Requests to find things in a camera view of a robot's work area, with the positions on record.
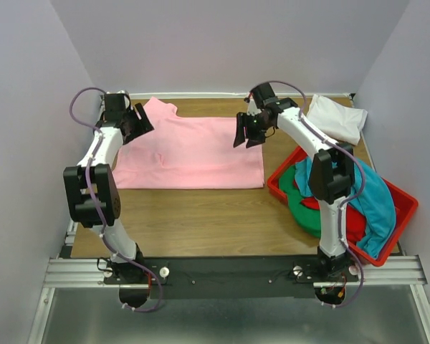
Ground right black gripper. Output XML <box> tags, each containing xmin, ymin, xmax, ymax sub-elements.
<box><xmin>231</xmin><ymin>113</ymin><xmax>272</xmax><ymax>150</ymax></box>

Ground pink t shirt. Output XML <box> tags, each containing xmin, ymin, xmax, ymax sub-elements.
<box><xmin>113</xmin><ymin>97</ymin><xmax>264</xmax><ymax>189</ymax></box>

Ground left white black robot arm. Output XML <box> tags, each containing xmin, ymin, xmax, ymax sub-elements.
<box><xmin>63</xmin><ymin>87</ymin><xmax>158</xmax><ymax>283</ymax></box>

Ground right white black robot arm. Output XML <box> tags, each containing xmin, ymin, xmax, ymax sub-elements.
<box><xmin>233</xmin><ymin>104</ymin><xmax>356</xmax><ymax>281</ymax></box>

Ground folded white t shirt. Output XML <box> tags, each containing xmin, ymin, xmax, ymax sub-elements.
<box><xmin>307</xmin><ymin>95</ymin><xmax>368</xmax><ymax>145</ymax></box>

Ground green t shirt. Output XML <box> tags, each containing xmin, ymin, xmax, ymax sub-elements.
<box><xmin>279</xmin><ymin>160</ymin><xmax>321</xmax><ymax>238</ymax></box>

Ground blue t shirt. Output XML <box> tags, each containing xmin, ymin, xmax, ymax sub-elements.
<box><xmin>302</xmin><ymin>157</ymin><xmax>396</xmax><ymax>259</ymax></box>

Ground red t shirt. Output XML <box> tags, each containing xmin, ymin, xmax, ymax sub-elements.
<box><xmin>299</xmin><ymin>197</ymin><xmax>366</xmax><ymax>244</ymax></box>

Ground red plastic bin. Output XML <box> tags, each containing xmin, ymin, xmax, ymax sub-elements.
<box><xmin>267</xmin><ymin>147</ymin><xmax>419</xmax><ymax>267</ymax></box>

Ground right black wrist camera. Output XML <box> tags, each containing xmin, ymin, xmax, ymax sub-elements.
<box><xmin>250</xmin><ymin>82</ymin><xmax>279</xmax><ymax>109</ymax></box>

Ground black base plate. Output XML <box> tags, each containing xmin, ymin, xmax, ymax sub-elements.
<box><xmin>97</xmin><ymin>254</ymin><xmax>358</xmax><ymax>309</ymax></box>

